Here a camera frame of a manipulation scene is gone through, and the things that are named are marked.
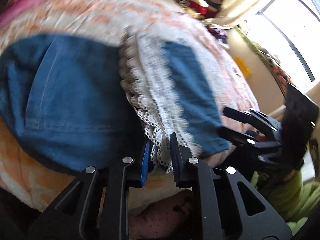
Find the peach white patterned bedspread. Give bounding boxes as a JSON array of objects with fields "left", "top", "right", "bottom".
[{"left": 1, "top": 0, "right": 259, "bottom": 211}]

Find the yellow bag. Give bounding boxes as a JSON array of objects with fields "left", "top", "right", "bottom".
[{"left": 234, "top": 57, "right": 252, "bottom": 79}]

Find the green right sleeve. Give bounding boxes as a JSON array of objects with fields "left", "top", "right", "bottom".
[{"left": 251, "top": 171, "right": 319, "bottom": 235}]

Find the window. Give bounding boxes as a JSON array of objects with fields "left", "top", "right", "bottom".
[{"left": 256, "top": 0, "right": 320, "bottom": 86}]

